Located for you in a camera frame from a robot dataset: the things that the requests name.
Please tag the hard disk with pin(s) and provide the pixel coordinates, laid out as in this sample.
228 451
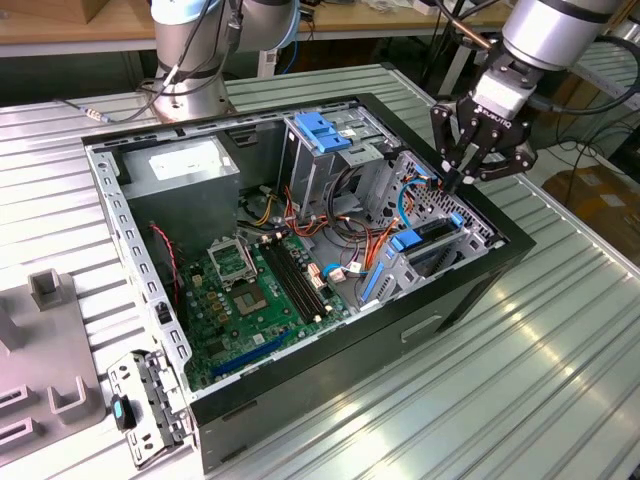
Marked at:
404 241

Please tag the blue expansion slot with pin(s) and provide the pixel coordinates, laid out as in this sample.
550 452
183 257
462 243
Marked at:
250 356

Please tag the CPU socket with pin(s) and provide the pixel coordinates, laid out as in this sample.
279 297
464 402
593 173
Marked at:
248 300

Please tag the small white box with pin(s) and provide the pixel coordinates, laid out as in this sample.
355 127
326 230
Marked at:
427 7

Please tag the metal slat side table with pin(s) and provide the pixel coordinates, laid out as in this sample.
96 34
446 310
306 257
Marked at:
605 70

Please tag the blue plastic drive latch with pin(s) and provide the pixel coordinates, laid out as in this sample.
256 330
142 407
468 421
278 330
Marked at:
315 127

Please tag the grey parts rack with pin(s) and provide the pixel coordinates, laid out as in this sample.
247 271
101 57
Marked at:
45 350

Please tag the black case fan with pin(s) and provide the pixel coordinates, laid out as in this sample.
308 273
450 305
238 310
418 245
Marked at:
161 260

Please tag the silver optical drive cage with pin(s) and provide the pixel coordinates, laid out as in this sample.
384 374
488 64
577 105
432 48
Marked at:
310 175

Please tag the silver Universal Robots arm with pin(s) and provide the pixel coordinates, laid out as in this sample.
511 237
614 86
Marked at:
545 30

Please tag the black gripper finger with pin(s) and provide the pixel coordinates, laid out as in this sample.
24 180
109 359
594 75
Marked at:
520 161
440 130

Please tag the silver slot retainer bracket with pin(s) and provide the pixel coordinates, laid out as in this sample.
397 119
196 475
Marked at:
145 447

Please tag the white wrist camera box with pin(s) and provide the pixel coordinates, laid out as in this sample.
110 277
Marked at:
500 95

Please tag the green motherboard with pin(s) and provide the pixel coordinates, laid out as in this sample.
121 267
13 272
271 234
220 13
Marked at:
265 325

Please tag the black clip with blue mark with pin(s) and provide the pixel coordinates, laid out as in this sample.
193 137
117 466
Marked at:
125 415

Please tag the grey power supply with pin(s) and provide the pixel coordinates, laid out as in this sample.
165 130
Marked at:
180 200

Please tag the silver disk bay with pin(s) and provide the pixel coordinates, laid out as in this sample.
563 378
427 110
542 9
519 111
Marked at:
470 250

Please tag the silver metal cylinder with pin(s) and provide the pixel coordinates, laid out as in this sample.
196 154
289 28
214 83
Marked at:
629 30

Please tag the black open PC case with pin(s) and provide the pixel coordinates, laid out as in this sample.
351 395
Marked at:
350 380

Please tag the black RAM slot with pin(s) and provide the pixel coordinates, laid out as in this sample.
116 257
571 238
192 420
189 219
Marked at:
287 282
298 277

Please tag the brown cardboard box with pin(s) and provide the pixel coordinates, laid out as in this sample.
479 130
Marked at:
600 200

